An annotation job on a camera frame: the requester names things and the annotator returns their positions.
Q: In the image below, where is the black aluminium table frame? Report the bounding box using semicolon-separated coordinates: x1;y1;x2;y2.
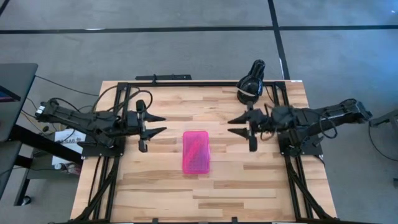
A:
70;81;337;224

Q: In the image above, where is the grey stand base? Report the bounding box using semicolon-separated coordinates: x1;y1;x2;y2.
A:
368;108;398;134

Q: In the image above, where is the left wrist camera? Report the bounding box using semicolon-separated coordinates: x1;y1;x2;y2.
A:
126;111;138;129

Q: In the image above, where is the black power strip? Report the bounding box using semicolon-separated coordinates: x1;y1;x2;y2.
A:
134;73;193;82

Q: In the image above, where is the thin black cable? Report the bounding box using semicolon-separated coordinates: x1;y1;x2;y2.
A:
263;84;276;106

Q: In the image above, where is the dark laptop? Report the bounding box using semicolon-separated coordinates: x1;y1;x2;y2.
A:
0;84;22;103

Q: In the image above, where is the black desk leg frame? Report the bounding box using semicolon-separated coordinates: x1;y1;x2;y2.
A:
9;124;84;207

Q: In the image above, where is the black floor cable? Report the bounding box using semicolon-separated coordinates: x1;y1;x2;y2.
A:
33;74;100;96
368;119;398;162

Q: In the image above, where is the white paper sheet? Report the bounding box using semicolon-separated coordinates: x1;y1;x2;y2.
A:
51;127;88;166

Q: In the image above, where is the grey desk top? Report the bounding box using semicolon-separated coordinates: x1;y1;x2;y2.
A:
0;63;39;143
0;139;23;200

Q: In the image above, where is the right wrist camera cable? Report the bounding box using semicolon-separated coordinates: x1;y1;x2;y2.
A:
318;107;339;140

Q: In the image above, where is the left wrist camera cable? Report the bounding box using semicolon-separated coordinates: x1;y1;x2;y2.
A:
91;84;154;113

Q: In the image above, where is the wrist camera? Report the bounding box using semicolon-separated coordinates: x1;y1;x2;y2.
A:
256;110;272;131
126;111;138;129

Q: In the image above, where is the black cable with connector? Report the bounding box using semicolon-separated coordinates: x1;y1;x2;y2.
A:
19;96;63;135

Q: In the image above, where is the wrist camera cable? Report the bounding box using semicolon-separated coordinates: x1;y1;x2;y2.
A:
318;107;339;140
91;84;154;113

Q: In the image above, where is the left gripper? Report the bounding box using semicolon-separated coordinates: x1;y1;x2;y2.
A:
126;99;168;154

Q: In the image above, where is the black desk lamp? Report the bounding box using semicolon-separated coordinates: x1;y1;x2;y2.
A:
236;58;267;106

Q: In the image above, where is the clear pencil box pink lid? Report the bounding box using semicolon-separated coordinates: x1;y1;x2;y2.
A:
182;130;211;175

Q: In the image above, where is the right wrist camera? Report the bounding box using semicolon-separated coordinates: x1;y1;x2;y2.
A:
256;110;272;131

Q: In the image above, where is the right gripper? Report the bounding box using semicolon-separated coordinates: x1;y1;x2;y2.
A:
227;101;271;153

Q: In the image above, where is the red and white packet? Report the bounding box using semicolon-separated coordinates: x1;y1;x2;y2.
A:
52;161;81;177

